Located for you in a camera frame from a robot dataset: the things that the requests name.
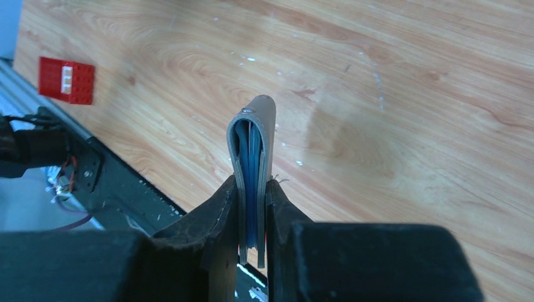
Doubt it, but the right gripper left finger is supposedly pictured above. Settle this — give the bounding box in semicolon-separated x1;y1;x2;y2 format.
1;176;238;301

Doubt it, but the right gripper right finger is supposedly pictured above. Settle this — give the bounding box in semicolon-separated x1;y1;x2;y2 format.
266;180;484;301

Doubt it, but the grey card holder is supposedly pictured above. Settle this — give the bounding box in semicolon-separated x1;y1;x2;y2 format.
226;94;276;269

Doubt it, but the red toy window block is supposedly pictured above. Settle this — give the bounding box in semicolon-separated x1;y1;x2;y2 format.
37;57;96;105

